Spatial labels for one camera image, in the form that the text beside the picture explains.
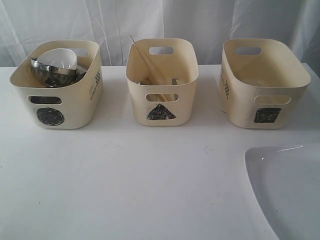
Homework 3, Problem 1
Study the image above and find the wooden chopstick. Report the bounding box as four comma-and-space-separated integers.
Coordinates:
146, 62, 174, 102
129, 35, 160, 86

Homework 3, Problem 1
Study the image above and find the stainless steel bowl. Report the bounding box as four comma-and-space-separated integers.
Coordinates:
30, 57, 77, 88

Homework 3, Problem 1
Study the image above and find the white plastic bowl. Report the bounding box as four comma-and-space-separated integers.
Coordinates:
37, 48, 77, 70

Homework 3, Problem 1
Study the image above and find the large white plate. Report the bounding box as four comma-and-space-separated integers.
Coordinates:
244, 143, 320, 240

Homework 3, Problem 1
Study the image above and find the cream bin with triangle mark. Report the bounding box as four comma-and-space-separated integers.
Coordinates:
126, 38, 199, 126

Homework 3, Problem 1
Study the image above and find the cream bin with circle mark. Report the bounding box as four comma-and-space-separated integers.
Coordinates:
10, 40, 103, 129

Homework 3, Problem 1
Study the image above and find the white curtain backdrop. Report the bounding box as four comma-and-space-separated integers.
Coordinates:
0, 0, 320, 72

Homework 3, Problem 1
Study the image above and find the cream bin with square mark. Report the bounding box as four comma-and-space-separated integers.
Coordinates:
219, 38, 311, 129

